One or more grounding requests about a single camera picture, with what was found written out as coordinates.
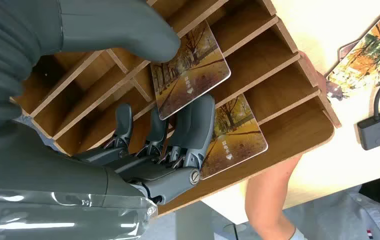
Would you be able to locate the wooden slotted card organizer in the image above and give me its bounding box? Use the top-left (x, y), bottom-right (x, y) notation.
top-left (9, 0), bottom-right (342, 218)

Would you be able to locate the person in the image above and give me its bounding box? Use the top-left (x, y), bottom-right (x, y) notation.
top-left (244, 51), bottom-right (380, 240)

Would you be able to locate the black adapter hub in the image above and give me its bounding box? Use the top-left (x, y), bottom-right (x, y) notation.
top-left (356, 109), bottom-right (380, 152)

